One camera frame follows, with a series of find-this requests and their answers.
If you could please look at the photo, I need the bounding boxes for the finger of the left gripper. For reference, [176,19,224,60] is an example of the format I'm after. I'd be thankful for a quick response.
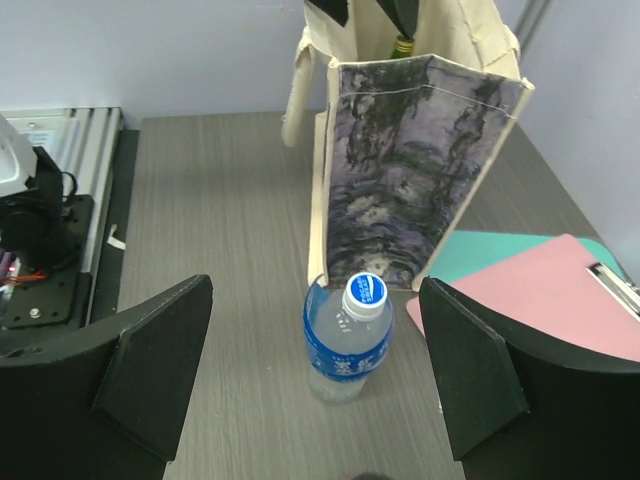
[377,0,420,38]
[309,0,349,26]

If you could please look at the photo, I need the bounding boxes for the Pocari Sweat plastic bottle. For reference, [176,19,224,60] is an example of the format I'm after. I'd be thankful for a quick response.
[302,272,395,404]

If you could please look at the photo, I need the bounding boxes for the teal clipboard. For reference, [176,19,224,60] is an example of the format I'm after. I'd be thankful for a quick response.
[412,230,628,291]

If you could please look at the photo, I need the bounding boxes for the pink clipboard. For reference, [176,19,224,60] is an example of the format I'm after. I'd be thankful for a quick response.
[405,233,640,364]

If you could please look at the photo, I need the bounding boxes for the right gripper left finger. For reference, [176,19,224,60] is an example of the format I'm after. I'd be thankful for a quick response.
[1,274,213,479]

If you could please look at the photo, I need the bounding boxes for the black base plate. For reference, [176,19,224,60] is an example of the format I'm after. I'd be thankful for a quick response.
[1,195,94,332]

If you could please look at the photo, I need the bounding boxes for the canvas tote bag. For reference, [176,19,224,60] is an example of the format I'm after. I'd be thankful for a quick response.
[281,1,534,290]

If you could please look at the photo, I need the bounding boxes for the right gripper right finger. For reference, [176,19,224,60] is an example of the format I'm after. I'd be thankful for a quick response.
[419,278,639,479]

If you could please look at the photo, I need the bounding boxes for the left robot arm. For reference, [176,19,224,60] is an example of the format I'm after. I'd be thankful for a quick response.
[1,118,84,272]

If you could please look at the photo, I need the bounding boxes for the green glass bottle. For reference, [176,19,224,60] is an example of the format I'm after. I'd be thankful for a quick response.
[390,34,415,59]

